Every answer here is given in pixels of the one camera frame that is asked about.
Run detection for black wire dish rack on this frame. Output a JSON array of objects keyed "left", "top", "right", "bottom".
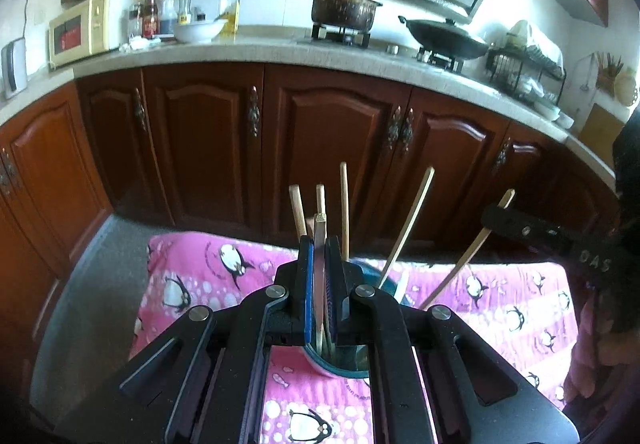
[{"left": 486, "top": 20, "right": 568, "bottom": 104}]

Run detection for row of brown cabinet doors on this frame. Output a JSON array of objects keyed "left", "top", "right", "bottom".
[{"left": 0, "top": 61, "right": 625, "bottom": 405}]

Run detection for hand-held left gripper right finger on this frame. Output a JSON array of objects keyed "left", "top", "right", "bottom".
[{"left": 324, "top": 237, "right": 581, "bottom": 444}]

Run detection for white ceramic bowl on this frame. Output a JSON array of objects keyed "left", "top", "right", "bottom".
[{"left": 172, "top": 20, "right": 227, "bottom": 44}]

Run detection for black wok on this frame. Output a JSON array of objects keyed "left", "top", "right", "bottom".
[{"left": 398, "top": 15, "right": 491, "bottom": 61}]

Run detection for wooden cutting board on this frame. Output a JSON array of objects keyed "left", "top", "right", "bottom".
[{"left": 579, "top": 103, "right": 627, "bottom": 151}]

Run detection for white wall device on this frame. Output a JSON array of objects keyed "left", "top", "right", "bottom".
[{"left": 1, "top": 37, "right": 29, "bottom": 101}]

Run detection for utensil holder with chopsticks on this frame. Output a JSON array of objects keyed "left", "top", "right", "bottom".
[{"left": 594, "top": 51, "right": 625, "bottom": 99}]

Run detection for dark white-cap bottle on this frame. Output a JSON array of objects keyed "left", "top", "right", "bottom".
[{"left": 160, "top": 0, "right": 178, "bottom": 37}]

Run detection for pink penguin printed blanket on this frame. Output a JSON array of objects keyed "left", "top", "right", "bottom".
[{"left": 129, "top": 230, "right": 582, "bottom": 444}]

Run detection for gas stove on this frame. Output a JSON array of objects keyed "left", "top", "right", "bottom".
[{"left": 297, "top": 23, "right": 467, "bottom": 74}]

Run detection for clear glass bottle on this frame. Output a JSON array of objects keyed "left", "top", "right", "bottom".
[{"left": 127, "top": 0, "right": 145, "bottom": 41}]

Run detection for cream microwave oven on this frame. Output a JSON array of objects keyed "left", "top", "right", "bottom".
[{"left": 48, "top": 0, "right": 137, "bottom": 71}]

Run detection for yellow cooking oil bottle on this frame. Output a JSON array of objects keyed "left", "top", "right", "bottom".
[{"left": 219, "top": 0, "right": 241, "bottom": 36}]

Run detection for teal cup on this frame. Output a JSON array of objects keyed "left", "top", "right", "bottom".
[{"left": 304, "top": 260, "right": 409, "bottom": 380}]

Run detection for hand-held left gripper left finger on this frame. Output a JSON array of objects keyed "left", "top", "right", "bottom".
[{"left": 117, "top": 234, "right": 317, "bottom": 444}]

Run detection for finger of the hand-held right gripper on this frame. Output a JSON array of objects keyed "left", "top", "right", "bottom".
[{"left": 481, "top": 205, "right": 577, "bottom": 259}]

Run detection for stack of white bowls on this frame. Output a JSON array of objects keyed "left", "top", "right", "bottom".
[{"left": 536, "top": 100, "right": 576, "bottom": 131}]

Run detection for person's right forearm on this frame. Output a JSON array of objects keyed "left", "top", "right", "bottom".
[{"left": 570, "top": 296, "right": 640, "bottom": 406}]

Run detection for lidded metal cooking pot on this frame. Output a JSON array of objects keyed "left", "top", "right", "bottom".
[{"left": 308, "top": 0, "right": 384, "bottom": 32}]

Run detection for round woven trivet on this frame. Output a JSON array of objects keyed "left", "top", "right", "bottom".
[{"left": 614, "top": 67, "right": 640, "bottom": 108}]

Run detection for dark red-label sauce bottle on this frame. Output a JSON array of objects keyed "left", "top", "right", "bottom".
[{"left": 142, "top": 0, "right": 160, "bottom": 41}]

